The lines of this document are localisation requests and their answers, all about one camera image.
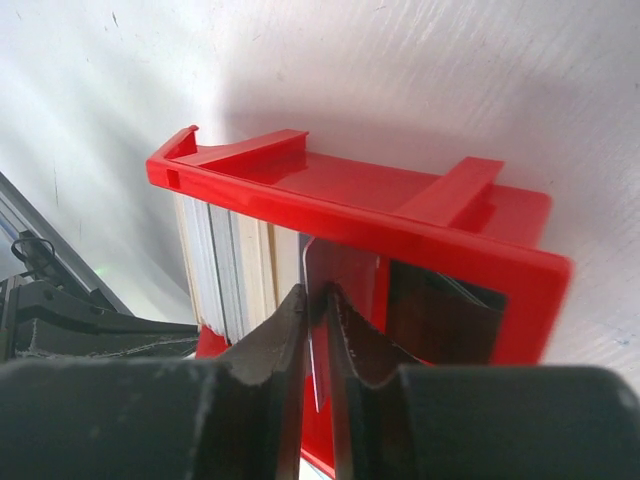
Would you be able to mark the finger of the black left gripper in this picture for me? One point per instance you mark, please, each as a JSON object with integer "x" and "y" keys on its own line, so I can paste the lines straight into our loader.
{"x": 40, "y": 321}

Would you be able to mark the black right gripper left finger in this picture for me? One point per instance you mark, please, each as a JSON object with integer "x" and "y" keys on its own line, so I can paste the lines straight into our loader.
{"x": 234, "y": 416}

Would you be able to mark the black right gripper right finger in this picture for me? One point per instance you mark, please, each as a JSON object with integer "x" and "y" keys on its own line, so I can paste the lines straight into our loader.
{"x": 397, "y": 418}

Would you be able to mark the white magnetic stripe card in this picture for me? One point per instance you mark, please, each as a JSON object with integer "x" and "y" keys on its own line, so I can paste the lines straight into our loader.
{"x": 323, "y": 265}

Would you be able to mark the magnetic stripe card in bin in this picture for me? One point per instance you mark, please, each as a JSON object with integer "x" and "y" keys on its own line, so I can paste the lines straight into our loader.
{"x": 440, "y": 319}

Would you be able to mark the stack of white cards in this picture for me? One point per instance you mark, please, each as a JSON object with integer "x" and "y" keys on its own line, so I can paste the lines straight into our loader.
{"x": 239, "y": 269}

